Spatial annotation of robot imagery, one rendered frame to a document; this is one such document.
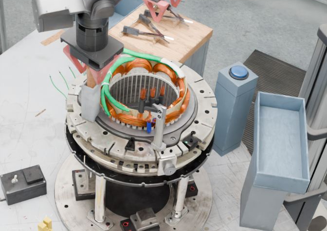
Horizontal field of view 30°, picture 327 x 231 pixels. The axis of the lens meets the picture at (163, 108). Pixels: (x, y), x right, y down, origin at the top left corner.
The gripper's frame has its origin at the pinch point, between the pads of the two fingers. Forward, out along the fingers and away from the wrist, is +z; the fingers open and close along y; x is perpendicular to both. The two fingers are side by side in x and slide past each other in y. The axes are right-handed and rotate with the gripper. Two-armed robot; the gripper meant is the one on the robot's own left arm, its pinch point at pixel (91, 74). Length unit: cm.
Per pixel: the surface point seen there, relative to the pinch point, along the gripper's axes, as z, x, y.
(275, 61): 137, 165, -17
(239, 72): 18.8, 37.5, 14.6
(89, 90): 2.7, -1.5, 0.9
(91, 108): 7.3, -1.8, 1.6
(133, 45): 17.6, 26.0, -9.4
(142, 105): -1.4, -0.5, 12.7
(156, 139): 7.4, 0.8, 16.1
